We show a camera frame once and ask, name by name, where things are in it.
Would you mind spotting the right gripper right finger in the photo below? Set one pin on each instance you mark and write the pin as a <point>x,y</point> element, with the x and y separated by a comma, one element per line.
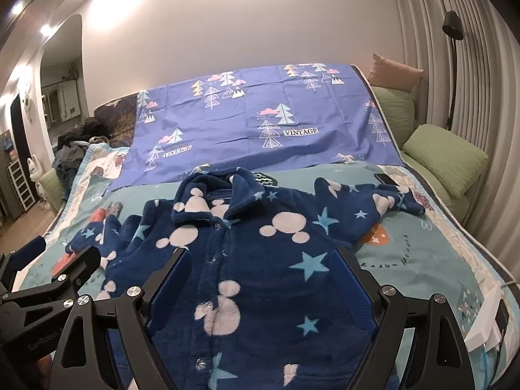
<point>438,357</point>

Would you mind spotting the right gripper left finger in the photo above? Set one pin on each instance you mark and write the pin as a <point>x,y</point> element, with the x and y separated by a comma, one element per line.
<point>84,357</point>

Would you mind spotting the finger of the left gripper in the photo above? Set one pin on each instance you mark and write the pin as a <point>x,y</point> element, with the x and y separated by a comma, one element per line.
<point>79,269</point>
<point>15,261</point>

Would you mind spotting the navy fleece star pajama top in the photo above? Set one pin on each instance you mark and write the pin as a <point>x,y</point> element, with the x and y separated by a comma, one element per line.
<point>260,309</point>

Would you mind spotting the dark clothes pile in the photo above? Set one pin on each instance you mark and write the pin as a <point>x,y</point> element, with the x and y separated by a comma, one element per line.
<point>72,146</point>

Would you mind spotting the white charger block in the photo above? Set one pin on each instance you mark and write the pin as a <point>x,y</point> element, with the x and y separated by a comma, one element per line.
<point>485,332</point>

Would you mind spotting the green cushion left side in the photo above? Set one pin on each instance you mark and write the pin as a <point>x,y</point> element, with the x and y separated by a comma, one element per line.
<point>52,190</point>

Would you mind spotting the white ladder shelf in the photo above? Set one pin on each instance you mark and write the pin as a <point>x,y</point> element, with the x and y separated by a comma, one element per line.
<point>21,186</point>

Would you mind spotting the teal patterned blanket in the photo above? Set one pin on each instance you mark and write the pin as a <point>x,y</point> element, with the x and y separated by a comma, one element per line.
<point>420,255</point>

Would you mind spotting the dark brown bed cover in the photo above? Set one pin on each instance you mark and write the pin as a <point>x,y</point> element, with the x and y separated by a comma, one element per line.
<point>119,117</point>

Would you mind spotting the green pillow front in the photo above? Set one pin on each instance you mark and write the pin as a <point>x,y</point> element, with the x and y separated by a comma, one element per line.
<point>455,162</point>

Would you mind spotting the green pillow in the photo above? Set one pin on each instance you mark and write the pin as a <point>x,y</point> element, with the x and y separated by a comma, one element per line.
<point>455,162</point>
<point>399,110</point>

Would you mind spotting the purple tree print sheet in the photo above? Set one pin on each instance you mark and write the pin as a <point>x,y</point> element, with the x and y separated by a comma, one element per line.
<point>270,118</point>

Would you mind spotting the green pillow rear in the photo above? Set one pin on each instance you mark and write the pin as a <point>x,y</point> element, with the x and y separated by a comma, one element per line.
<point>399,110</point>

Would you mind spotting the peach pillow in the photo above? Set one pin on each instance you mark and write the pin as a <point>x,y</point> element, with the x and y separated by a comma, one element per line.
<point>394,75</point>

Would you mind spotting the black floor lamp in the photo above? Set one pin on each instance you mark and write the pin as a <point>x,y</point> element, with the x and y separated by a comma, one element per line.
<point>453,28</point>

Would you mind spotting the beige pleated curtain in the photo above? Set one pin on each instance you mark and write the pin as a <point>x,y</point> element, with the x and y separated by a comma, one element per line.
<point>487,103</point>

